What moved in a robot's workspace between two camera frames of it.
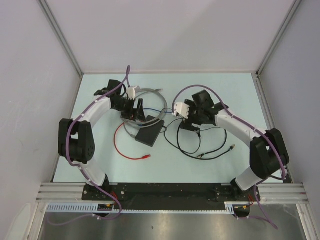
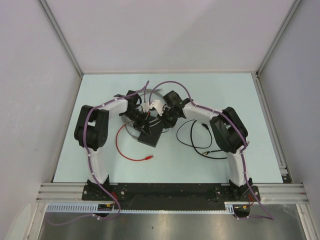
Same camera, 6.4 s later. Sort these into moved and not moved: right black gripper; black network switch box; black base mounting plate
Moved: right black gripper
Not moved: black network switch box; black base mounting plate
